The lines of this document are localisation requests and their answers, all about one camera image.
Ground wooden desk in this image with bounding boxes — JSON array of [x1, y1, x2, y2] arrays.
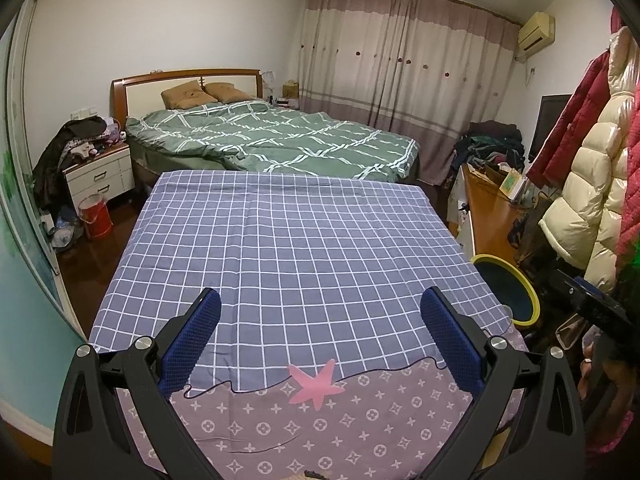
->
[[447, 162, 531, 263]]

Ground red bucket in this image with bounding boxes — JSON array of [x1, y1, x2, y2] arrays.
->
[[77, 192, 113, 240]]

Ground pink star patch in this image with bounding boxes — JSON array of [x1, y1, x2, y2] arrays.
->
[[286, 359, 347, 411]]

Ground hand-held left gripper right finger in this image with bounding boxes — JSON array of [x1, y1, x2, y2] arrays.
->
[[420, 286, 588, 480]]

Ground green picture box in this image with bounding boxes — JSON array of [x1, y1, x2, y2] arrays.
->
[[500, 167, 526, 201]]

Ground plastic bags on floor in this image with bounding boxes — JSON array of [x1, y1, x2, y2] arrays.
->
[[47, 210, 86, 253]]

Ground black television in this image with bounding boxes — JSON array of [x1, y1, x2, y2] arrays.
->
[[530, 93, 573, 163]]

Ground wooden bed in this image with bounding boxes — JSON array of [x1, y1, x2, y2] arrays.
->
[[111, 68, 421, 181]]

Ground beige and mauve curtain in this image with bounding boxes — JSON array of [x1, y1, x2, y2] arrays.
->
[[292, 0, 523, 186]]

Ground white nightstand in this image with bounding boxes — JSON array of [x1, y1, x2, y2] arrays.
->
[[62, 141, 136, 206]]

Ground dark bin with yellow rim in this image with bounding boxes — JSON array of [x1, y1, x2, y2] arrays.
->
[[471, 254, 541, 331]]

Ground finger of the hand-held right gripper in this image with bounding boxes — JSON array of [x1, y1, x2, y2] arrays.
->
[[552, 269, 603, 306]]

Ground cream air conditioner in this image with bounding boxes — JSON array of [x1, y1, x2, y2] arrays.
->
[[515, 11, 557, 63]]

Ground sliding wardrobe door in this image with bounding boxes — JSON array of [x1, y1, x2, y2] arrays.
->
[[0, 0, 91, 341]]

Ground cream down jacket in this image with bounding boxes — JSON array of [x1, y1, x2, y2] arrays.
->
[[537, 27, 638, 293]]

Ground heap of mixed clothes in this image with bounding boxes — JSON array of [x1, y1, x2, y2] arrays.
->
[[452, 121, 526, 176]]

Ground pile of dark clothes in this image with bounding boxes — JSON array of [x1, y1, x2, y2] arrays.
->
[[31, 115, 128, 211]]

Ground brown pillow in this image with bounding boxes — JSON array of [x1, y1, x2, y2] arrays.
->
[[160, 80, 218, 110], [205, 81, 256, 102]]

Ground purple patterned cloth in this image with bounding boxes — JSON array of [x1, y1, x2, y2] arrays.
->
[[130, 332, 531, 480]]

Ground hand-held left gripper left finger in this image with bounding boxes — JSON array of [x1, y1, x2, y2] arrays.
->
[[52, 287, 223, 480]]

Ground green checked duvet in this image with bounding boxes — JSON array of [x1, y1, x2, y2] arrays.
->
[[125, 100, 421, 181]]

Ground red jacket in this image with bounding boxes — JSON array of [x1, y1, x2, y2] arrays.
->
[[525, 50, 616, 188]]

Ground pink quilted jacket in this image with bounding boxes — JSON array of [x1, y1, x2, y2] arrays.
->
[[612, 125, 640, 281]]

